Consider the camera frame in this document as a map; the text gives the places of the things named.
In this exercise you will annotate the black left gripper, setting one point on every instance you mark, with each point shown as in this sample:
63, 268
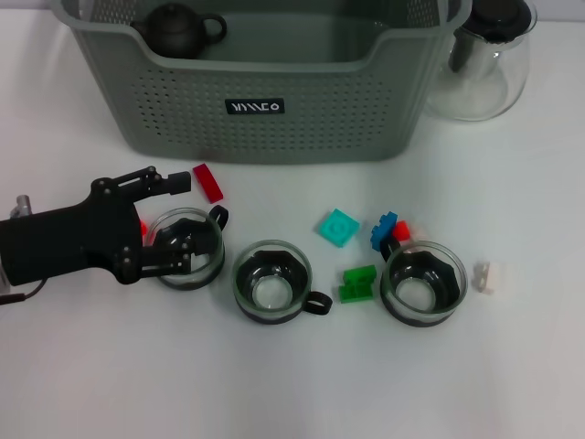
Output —
68, 242

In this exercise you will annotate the bright red sloped block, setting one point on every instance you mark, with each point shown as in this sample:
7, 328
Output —
143, 227

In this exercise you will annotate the glass teacup with black base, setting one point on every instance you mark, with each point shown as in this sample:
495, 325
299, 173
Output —
425, 292
215, 258
272, 292

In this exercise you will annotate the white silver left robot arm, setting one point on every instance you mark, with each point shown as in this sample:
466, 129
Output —
3, 281

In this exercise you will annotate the grey perforated storage bin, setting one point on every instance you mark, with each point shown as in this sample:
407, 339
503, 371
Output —
297, 128

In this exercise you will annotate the teal square building block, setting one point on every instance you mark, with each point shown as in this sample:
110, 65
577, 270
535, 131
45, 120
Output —
338, 228

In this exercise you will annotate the green building block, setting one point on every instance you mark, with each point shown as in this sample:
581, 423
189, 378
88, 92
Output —
354, 293
361, 274

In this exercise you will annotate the blue square building block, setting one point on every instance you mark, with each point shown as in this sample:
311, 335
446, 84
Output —
381, 228

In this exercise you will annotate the small red building block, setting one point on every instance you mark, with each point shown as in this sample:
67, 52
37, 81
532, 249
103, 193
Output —
402, 230

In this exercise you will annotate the dark red long brick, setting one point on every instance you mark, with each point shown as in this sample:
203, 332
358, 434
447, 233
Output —
208, 183

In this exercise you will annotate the dark clay teapot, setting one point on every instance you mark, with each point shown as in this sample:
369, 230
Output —
176, 29

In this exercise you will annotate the glass carafe with black lid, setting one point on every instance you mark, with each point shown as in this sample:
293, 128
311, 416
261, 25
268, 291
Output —
480, 87

